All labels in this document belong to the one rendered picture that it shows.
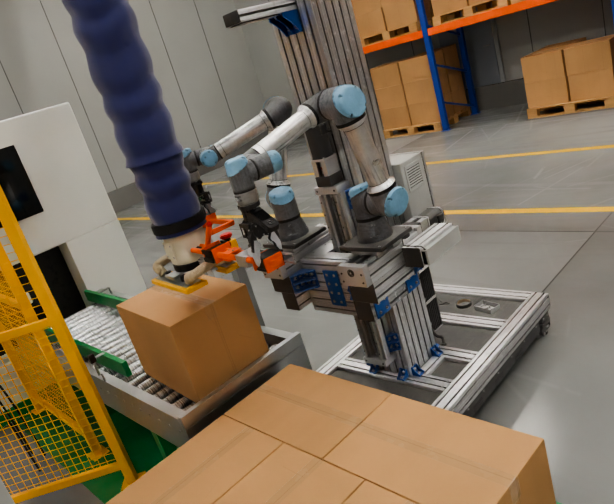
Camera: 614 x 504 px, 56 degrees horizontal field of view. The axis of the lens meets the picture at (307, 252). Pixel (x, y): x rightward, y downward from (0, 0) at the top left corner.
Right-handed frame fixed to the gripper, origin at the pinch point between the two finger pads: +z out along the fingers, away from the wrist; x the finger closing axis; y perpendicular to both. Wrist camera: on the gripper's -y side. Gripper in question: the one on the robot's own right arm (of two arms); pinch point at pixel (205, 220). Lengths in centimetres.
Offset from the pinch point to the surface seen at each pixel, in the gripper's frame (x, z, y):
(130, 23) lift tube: -21, -88, 40
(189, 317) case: -38, 27, 33
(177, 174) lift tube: -24, -31, 40
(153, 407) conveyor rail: -62, 62, 17
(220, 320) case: -25, 36, 33
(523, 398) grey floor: 78, 120, 103
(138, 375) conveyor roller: -49, 69, -35
